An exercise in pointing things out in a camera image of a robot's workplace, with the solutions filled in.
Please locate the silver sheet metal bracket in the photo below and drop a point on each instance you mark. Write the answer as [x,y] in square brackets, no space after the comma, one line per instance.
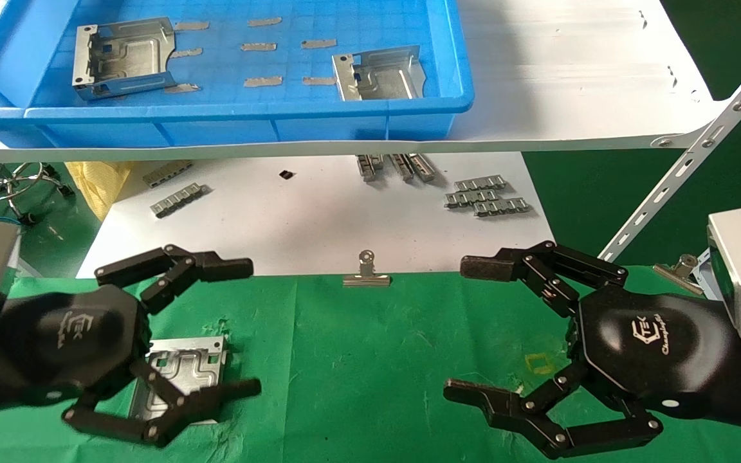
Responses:
[380,77]
[197,363]
[129,61]

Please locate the long white slotted angle strut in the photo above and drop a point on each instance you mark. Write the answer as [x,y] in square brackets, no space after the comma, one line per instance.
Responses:
[698,151]

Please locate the blue plastic bin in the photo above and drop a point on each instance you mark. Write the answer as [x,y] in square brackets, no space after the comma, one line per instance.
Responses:
[229,122]

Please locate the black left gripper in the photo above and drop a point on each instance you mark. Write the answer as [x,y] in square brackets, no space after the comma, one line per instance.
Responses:
[68,341]

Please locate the green cloth mat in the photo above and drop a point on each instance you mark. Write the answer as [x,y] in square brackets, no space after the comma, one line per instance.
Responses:
[370,360]

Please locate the silver binder clip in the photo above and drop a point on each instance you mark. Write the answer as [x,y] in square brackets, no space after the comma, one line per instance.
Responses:
[366,278]
[676,273]

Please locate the small black chip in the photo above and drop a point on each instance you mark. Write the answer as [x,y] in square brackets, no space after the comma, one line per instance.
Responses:
[286,174]

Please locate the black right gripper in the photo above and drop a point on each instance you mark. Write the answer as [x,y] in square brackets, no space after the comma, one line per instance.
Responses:
[653,347]

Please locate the grey tape strip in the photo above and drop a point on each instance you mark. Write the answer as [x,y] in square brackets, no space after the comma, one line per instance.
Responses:
[319,44]
[182,88]
[319,81]
[192,26]
[262,81]
[258,47]
[187,53]
[264,22]

